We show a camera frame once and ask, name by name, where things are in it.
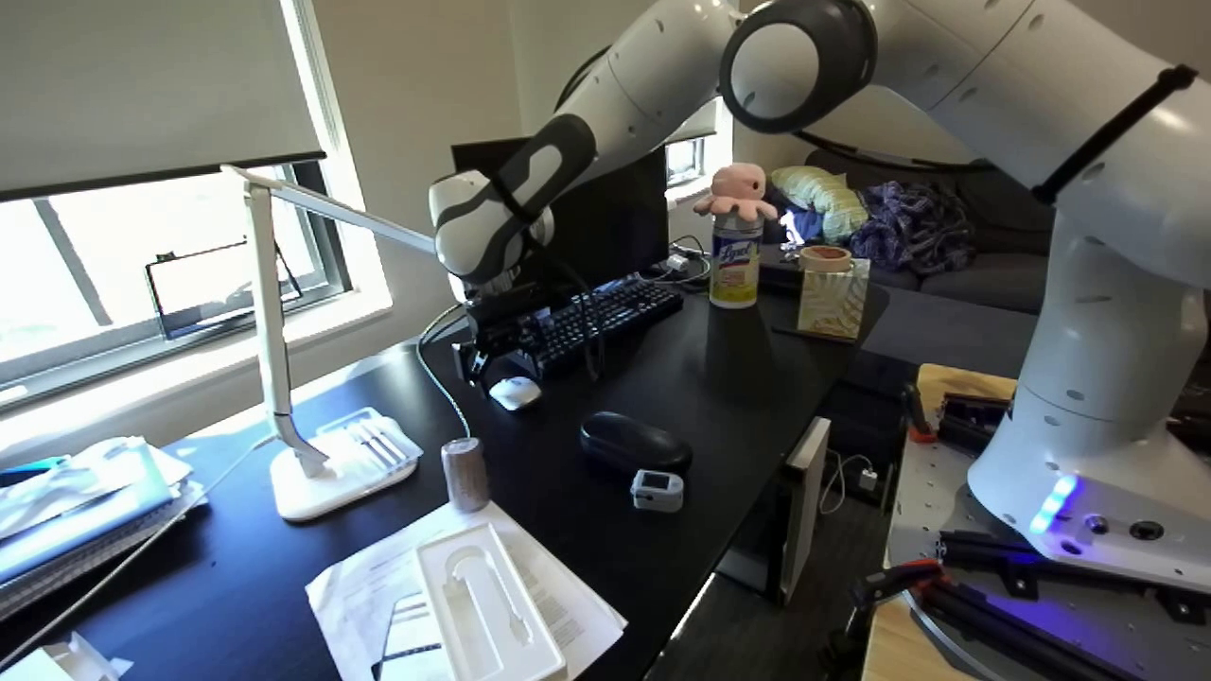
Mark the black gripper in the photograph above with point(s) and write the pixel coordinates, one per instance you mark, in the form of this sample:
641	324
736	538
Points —
510	309

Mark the white computer mouse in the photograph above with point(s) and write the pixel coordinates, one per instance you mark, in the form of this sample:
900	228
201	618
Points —
515	395

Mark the pink octopus plush toy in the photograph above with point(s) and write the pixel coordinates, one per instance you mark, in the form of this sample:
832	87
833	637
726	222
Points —
736	190

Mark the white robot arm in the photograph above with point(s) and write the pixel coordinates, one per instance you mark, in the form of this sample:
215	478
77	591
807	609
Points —
1007	77

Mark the black computer keyboard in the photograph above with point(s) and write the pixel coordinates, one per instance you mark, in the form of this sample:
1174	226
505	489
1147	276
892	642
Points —
607	314

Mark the black computer mouse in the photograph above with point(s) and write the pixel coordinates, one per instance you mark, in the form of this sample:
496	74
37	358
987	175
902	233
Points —
631	441

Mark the white flat computer case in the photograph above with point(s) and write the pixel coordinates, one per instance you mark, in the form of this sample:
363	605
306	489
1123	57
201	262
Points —
799	503

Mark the small grey cup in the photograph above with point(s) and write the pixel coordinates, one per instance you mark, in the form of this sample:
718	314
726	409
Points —
465	478

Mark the clear plastic tray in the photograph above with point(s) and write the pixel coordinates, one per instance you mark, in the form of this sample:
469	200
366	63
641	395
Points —
374	441

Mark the white pulse oximeter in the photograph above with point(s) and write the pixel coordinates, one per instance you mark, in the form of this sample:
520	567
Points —
655	489

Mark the white desk lamp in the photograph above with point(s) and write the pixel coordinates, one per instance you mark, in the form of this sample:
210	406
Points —
270	343

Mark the large white paper sheet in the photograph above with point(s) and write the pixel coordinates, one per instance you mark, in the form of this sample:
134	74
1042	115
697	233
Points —
553	591

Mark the white wipes canister yellow label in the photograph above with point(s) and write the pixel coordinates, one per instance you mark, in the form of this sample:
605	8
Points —
733	271

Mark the white moulded packaging insert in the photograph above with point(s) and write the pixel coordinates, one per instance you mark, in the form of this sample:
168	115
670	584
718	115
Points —
485	605

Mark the printed paper sheet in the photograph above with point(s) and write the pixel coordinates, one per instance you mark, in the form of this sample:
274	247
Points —
408	631

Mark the beige patterned box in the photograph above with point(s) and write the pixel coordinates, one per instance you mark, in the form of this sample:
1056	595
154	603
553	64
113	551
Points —
833	304

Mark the yellow green pillow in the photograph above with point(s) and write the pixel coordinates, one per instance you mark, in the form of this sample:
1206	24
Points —
818	199

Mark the purple crumpled cloth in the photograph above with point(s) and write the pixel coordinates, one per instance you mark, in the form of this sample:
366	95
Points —
910	228

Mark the stack of magazines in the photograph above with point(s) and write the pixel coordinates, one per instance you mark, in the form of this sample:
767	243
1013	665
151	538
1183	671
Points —
89	513

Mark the orange black clamp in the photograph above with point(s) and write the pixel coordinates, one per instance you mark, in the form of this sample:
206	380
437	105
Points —
882	591
958	416

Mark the white roller blind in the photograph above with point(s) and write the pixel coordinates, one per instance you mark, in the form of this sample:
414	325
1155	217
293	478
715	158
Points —
138	87

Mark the grey metal robot stand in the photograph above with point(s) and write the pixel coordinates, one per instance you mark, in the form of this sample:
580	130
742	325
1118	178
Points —
931	503

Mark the tan wooden board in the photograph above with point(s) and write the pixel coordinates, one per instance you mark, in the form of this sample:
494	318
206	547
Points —
910	644
966	383

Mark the dark grey couch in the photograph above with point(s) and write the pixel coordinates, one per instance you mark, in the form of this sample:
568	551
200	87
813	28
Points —
972	296

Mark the window with dark frame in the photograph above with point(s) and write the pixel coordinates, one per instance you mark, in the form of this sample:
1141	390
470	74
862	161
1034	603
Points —
101	276

